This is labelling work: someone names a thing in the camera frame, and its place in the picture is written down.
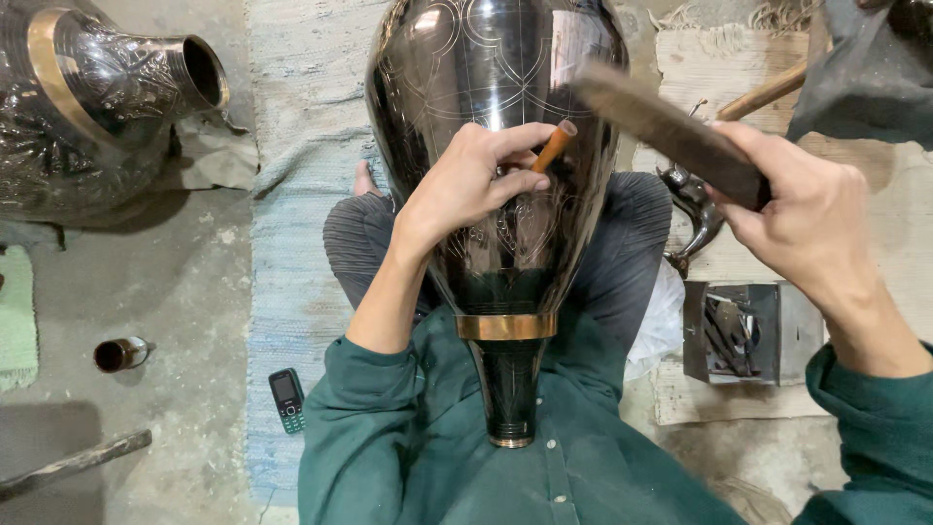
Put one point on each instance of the person's right hand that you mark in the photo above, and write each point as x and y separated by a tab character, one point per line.
816	219

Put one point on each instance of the person's left hand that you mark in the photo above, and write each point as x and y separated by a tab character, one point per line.
459	182

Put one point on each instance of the orange-brown engraving chisel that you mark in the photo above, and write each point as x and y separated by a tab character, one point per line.
554	144

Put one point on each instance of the brown wooden mallet bar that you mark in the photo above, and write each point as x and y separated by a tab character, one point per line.
656	124

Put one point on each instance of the beige fringed mat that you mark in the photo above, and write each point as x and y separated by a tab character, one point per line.
896	233

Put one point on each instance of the person's bare foot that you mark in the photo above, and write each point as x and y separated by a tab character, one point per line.
367	181

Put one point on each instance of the person's grey trousers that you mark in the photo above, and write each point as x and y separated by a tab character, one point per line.
364	240

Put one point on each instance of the grey metal tool tin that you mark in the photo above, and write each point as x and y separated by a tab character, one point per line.
798	332

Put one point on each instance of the large black engraved metal vase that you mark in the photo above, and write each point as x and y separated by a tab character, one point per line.
495	73

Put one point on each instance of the dark grey cloth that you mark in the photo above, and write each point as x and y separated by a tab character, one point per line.
860	80

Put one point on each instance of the bundle of dark metal chisels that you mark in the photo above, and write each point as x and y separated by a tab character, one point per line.
729	335

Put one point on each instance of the pale blue woven rug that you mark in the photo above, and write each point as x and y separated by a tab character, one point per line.
306	219

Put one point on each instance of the white plastic bag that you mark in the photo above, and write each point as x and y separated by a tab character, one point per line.
660	328

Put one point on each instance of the beige crumpled cloth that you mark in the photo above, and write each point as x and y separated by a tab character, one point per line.
219	157

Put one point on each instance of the person's green shirt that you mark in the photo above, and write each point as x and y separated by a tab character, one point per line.
408	452

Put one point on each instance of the green keypad mobile phone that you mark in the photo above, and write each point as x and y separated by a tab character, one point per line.
287	401

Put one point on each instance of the small dark metal cup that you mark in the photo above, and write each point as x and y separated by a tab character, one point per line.
120	354

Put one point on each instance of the embossed dark metal vase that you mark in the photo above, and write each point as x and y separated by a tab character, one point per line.
87	95

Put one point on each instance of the green woven cloth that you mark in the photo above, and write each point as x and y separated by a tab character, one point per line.
16	313

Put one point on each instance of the grey metal rod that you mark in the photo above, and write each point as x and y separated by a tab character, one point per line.
73	462

